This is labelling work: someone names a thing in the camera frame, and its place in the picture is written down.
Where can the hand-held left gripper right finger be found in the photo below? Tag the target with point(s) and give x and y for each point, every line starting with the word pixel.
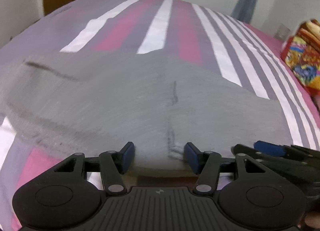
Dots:
pixel 192 157

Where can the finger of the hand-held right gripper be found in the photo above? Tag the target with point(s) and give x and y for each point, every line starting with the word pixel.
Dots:
pixel 275 163
pixel 270 146

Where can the grey pants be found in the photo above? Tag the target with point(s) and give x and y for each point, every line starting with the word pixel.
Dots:
pixel 125 101

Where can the white wall socket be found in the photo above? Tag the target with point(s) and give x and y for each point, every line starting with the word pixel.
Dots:
pixel 283 30

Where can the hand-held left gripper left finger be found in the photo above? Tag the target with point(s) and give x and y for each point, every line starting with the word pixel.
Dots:
pixel 127 156

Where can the person's right hand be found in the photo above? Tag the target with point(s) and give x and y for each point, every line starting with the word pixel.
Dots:
pixel 312 221

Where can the striped pink grey bed sheet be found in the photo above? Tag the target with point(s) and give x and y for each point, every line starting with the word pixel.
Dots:
pixel 155 28

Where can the cream yellow folded quilt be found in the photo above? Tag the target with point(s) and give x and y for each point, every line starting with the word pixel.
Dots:
pixel 310 32

